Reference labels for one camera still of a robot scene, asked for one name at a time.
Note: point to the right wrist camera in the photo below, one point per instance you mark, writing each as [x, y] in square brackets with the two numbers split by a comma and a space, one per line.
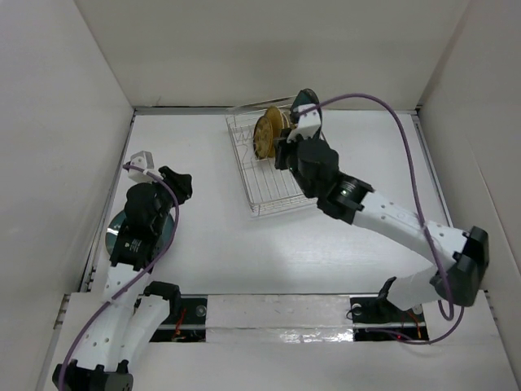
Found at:
[308, 123]

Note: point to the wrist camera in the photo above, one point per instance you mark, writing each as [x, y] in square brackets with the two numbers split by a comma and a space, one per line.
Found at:
[140, 163]
[308, 123]

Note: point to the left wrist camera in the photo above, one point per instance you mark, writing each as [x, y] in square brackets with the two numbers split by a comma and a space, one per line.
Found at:
[140, 163]

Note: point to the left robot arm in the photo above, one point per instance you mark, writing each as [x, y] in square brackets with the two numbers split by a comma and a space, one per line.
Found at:
[106, 349]

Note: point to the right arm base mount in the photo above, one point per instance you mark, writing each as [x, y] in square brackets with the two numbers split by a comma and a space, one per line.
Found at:
[375, 319]

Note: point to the shiny gold cream plate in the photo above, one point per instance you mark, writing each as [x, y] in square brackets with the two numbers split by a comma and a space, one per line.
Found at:
[286, 120]

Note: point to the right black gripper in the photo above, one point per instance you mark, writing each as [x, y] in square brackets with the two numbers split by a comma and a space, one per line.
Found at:
[282, 146]

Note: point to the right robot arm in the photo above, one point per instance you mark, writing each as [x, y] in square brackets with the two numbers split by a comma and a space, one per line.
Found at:
[459, 258]

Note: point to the wire dish rack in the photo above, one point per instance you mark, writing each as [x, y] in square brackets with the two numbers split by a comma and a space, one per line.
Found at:
[267, 189]

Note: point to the teal square plate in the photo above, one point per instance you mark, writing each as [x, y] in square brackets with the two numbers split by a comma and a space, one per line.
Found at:
[306, 98]

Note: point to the dark gold ornate plate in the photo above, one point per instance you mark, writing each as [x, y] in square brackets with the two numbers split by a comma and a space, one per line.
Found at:
[263, 138]

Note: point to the teal round plate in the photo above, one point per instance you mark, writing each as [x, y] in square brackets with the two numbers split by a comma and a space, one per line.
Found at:
[115, 225]

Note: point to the yellow woven pattern plate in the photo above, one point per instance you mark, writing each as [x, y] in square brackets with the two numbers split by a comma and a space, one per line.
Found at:
[278, 122]

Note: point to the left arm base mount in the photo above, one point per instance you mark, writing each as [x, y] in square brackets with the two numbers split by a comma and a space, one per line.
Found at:
[188, 326]

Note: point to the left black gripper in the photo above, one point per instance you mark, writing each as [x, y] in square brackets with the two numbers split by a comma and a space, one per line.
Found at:
[179, 183]

